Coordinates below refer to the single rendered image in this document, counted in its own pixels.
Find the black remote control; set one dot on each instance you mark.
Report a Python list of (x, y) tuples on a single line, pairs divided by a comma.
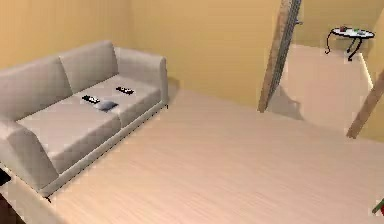
[(125, 90), (90, 99)]

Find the beige two-seat sofa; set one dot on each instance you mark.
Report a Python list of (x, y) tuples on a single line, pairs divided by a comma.
[(83, 110)]

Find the red and green plant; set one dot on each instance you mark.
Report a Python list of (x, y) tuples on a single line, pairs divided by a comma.
[(379, 207)]

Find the red small bowl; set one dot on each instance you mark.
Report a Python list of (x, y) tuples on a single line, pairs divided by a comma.
[(343, 28)]

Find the dark grey flat box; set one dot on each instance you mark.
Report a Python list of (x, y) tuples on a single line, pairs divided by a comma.
[(107, 105)]

